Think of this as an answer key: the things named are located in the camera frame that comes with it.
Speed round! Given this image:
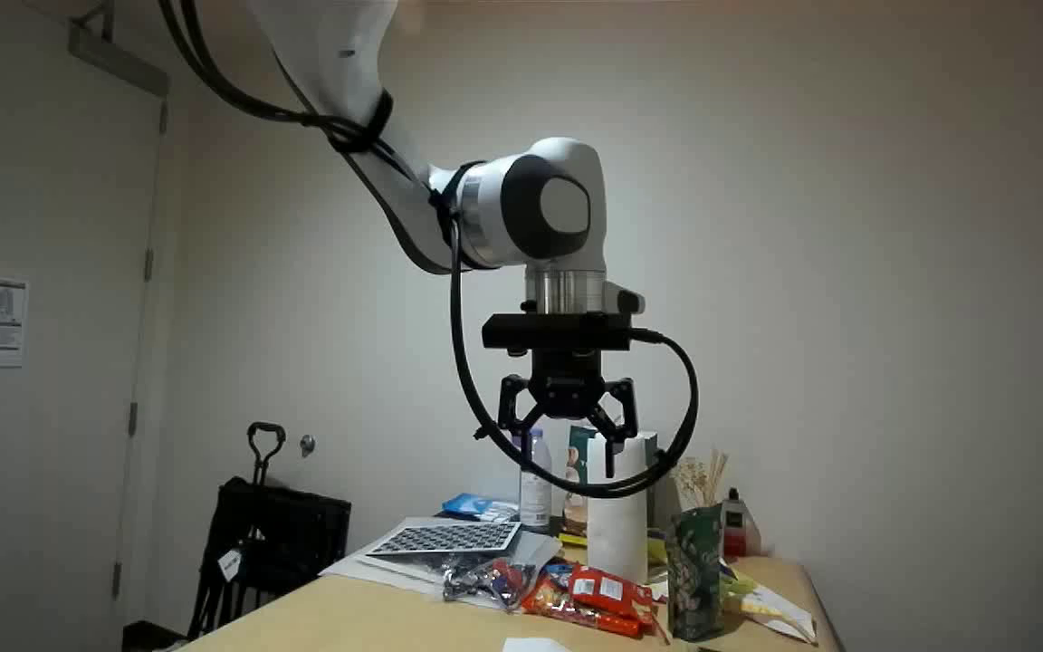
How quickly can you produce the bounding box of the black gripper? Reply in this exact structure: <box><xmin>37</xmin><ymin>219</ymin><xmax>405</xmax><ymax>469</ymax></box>
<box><xmin>495</xmin><ymin>344</ymin><xmax>643</xmax><ymax>444</ymax></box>

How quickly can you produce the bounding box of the white paper tissue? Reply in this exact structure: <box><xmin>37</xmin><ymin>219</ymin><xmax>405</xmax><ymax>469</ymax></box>
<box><xmin>500</xmin><ymin>635</ymin><xmax>578</xmax><ymax>652</ymax></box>

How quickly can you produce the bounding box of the blue tissue pack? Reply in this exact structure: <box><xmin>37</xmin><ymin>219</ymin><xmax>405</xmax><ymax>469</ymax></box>
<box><xmin>439</xmin><ymin>489</ymin><xmax>495</xmax><ymax>525</ymax></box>

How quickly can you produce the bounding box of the green pastry print gift bag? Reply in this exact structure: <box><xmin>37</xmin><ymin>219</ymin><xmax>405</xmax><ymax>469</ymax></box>
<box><xmin>561</xmin><ymin>425</ymin><xmax>598</xmax><ymax>537</ymax></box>

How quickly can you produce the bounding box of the clear plastic water bottle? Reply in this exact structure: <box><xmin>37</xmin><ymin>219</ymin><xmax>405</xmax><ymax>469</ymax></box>
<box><xmin>520</xmin><ymin>425</ymin><xmax>555</xmax><ymax>531</ymax></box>

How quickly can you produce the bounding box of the white paper towel roll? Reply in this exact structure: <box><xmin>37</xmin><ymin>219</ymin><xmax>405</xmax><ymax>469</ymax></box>
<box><xmin>582</xmin><ymin>432</ymin><xmax>661</xmax><ymax>589</ymax></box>

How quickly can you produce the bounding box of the wooden sticks bundle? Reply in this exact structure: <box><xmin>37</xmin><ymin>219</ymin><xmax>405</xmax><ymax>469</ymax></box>
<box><xmin>675</xmin><ymin>450</ymin><xmax>736</xmax><ymax>511</ymax></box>

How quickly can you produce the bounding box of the black white checkerboard board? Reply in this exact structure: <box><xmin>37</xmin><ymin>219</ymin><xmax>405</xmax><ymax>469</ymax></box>
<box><xmin>365</xmin><ymin>519</ymin><xmax>527</xmax><ymax>566</ymax></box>

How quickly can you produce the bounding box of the red snack package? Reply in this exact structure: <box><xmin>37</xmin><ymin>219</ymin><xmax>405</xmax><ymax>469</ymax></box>
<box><xmin>520</xmin><ymin>562</ymin><xmax>663</xmax><ymax>642</ymax></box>

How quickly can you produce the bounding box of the dark shiny snack wrapper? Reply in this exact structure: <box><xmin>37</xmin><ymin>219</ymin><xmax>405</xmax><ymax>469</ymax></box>
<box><xmin>439</xmin><ymin>559</ymin><xmax>534</xmax><ymax>610</ymax></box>

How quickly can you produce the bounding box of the green glass bottle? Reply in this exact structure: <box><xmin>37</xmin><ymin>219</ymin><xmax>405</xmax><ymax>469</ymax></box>
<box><xmin>663</xmin><ymin>499</ymin><xmax>733</xmax><ymax>645</ymax></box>

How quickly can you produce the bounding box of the white crumpled wrapper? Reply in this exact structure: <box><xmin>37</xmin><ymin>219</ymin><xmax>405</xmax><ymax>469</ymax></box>
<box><xmin>728</xmin><ymin>576</ymin><xmax>821</xmax><ymax>648</ymax></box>

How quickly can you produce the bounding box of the black folding hand cart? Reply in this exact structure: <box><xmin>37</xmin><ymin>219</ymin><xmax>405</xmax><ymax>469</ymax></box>
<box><xmin>188</xmin><ymin>418</ymin><xmax>357</xmax><ymax>642</ymax></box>

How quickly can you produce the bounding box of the white door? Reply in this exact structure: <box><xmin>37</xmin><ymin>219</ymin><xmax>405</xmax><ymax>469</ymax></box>
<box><xmin>0</xmin><ymin>0</ymin><xmax>172</xmax><ymax>652</ymax></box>

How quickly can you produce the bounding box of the grey door closer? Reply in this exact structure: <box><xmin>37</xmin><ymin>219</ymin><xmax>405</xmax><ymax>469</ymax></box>
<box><xmin>67</xmin><ymin>3</ymin><xmax>176</xmax><ymax>97</ymax></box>

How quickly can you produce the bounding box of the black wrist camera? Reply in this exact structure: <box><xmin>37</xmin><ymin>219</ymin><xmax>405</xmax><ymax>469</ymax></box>
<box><xmin>477</xmin><ymin>287</ymin><xmax>649</xmax><ymax>360</ymax></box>

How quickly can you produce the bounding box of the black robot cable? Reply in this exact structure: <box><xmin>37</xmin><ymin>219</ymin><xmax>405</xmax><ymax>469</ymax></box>
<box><xmin>157</xmin><ymin>0</ymin><xmax>703</xmax><ymax>505</ymax></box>

